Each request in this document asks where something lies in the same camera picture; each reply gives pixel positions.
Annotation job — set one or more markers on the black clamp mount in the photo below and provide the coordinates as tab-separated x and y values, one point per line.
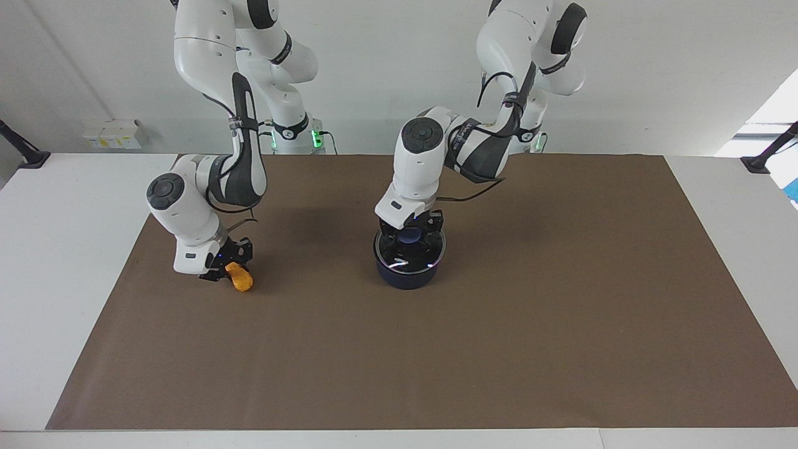
28	156
764	159

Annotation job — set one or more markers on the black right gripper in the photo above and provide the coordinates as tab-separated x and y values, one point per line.
234	249

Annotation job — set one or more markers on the brown table mat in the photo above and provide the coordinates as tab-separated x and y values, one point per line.
436	349

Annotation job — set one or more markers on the white wall socket box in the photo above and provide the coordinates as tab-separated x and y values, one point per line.
115	134

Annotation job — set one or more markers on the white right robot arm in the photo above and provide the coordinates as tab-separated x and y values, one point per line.
193	206

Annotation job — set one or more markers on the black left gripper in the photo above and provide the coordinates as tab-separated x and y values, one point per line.
430	219

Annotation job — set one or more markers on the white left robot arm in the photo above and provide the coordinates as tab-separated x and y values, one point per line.
418	162

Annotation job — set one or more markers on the glass lid with purple knob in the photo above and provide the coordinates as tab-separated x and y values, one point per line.
411	252

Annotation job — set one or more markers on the orange bread stick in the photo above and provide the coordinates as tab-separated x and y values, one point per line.
241	279

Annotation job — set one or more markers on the blue object at table edge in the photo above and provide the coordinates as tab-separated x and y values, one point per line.
793	190

